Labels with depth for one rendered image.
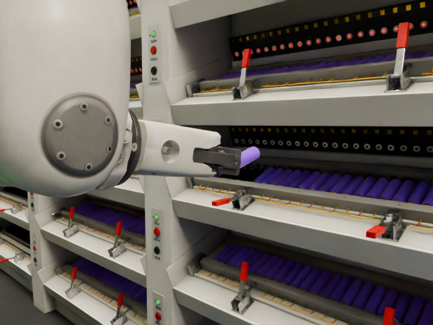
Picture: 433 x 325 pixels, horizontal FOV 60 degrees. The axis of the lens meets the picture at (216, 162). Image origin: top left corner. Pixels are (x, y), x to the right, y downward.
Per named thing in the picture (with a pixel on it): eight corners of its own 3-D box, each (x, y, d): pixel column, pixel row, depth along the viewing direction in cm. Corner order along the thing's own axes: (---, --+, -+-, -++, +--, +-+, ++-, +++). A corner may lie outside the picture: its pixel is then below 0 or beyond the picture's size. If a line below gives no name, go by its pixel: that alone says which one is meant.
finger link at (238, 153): (221, 144, 41) (258, 151, 46) (200, 143, 43) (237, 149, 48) (218, 173, 40) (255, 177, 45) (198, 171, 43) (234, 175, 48)
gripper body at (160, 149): (142, 101, 31) (228, 124, 40) (80, 106, 38) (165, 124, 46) (132, 191, 31) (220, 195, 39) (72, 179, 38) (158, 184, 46)
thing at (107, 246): (151, 291, 91) (133, 244, 86) (45, 238, 132) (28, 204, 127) (206, 244, 104) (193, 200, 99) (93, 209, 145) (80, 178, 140)
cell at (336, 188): (354, 183, 68) (338, 201, 63) (343, 182, 69) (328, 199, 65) (352, 174, 67) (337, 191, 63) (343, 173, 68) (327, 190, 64)
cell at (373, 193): (389, 187, 63) (375, 206, 59) (378, 186, 65) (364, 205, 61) (388, 178, 63) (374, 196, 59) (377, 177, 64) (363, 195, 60)
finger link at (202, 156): (236, 153, 36) (234, 155, 42) (157, 144, 37) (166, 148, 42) (234, 165, 36) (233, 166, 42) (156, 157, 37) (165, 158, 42)
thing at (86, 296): (153, 367, 93) (135, 326, 88) (48, 293, 134) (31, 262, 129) (206, 312, 106) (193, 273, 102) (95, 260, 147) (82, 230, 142)
